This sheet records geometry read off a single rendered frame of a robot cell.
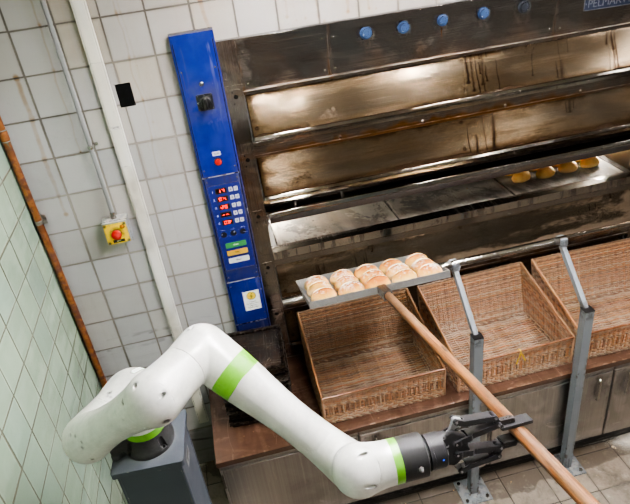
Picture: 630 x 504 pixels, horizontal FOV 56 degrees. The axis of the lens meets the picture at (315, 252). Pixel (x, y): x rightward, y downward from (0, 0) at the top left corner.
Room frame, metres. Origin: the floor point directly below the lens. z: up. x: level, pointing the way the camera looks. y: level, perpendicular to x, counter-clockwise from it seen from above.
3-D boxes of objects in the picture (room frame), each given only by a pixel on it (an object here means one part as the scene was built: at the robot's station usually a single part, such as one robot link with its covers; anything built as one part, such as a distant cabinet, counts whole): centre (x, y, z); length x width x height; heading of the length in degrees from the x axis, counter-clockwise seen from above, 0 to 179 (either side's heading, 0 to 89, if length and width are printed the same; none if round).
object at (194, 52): (3.20, 0.47, 1.07); 1.93 x 0.16 x 2.15; 8
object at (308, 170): (2.43, -0.70, 1.54); 1.79 x 0.11 x 0.19; 98
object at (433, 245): (2.43, -0.70, 1.02); 1.79 x 0.11 x 0.19; 98
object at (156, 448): (1.27, 0.62, 1.23); 0.26 x 0.15 x 0.06; 95
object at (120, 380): (1.26, 0.57, 1.36); 0.16 x 0.13 x 0.19; 148
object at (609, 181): (2.46, -0.70, 1.16); 1.80 x 0.06 x 0.04; 98
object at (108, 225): (2.17, 0.78, 1.46); 0.10 x 0.07 x 0.10; 98
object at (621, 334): (2.26, -1.35, 0.72); 0.56 x 0.49 x 0.28; 97
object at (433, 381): (2.09, -0.18, 0.72); 0.56 x 0.49 x 0.28; 98
